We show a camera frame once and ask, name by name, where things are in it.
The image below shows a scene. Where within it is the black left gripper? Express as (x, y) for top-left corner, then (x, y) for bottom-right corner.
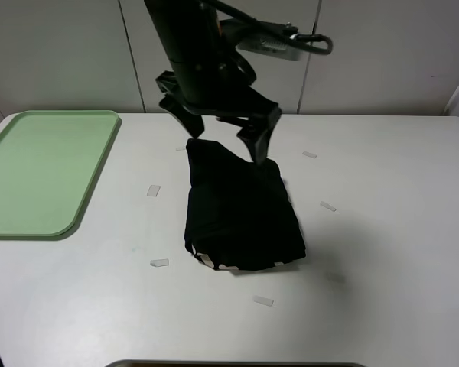
(155, 57), (282, 164)

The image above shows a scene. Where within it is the black short sleeve t-shirt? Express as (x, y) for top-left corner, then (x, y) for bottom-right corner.
(184, 138), (306, 271)

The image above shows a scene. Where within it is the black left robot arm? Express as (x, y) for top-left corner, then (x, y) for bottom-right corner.
(145, 1), (282, 164)

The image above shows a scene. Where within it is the light green plastic tray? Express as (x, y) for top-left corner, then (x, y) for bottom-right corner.
(0, 111), (120, 239)

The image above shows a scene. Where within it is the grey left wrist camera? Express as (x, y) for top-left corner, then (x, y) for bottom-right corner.
(236, 33), (302, 61)

